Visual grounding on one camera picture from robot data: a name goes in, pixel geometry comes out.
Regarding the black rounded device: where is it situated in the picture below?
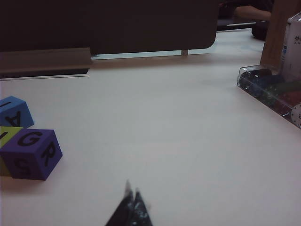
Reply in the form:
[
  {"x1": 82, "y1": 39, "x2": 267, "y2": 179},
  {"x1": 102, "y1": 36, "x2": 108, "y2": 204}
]
[{"x1": 251, "y1": 20, "x2": 270, "y2": 41}]

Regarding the wooden board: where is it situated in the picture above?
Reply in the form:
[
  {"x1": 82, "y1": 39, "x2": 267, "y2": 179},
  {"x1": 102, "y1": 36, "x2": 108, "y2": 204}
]
[{"x1": 260, "y1": 0, "x2": 301, "y2": 69}]

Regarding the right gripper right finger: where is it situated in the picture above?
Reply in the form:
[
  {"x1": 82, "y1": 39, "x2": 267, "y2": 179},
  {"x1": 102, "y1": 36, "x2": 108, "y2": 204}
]
[{"x1": 128, "y1": 187, "x2": 153, "y2": 226}]

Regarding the beige cable rail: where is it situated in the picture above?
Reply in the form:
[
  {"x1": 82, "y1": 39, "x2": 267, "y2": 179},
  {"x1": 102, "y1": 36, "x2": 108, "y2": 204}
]
[{"x1": 0, "y1": 47, "x2": 92, "y2": 80}]

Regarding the green block N 9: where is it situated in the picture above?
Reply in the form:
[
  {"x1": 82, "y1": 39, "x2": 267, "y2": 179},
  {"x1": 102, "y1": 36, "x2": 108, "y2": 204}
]
[{"x1": 0, "y1": 126, "x2": 24, "y2": 178}]

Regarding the grey-brown desk partition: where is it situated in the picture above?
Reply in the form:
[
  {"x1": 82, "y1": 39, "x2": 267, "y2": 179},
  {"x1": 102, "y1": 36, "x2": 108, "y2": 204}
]
[{"x1": 0, "y1": 0, "x2": 218, "y2": 56}]

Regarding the bare forearm of person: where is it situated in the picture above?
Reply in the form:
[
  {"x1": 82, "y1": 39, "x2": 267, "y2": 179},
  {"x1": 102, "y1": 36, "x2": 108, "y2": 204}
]
[{"x1": 235, "y1": 4, "x2": 272, "y2": 18}]

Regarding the clear case of poker chips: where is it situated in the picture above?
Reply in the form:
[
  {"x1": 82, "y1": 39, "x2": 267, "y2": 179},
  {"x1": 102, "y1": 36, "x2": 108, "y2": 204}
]
[{"x1": 236, "y1": 65, "x2": 301, "y2": 129}]

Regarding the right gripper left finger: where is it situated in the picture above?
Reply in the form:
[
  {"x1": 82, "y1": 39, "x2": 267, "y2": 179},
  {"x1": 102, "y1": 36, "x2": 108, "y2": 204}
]
[{"x1": 104, "y1": 180, "x2": 134, "y2": 226}]

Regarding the purple block G R 5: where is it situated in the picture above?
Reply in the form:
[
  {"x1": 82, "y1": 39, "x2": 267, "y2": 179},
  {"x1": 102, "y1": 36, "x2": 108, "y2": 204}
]
[{"x1": 0, "y1": 129, "x2": 63, "y2": 182}]

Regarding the blue block I A fish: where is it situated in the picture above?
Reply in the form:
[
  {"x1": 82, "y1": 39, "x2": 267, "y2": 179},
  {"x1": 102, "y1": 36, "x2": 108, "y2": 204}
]
[{"x1": 0, "y1": 96, "x2": 35, "y2": 129}]

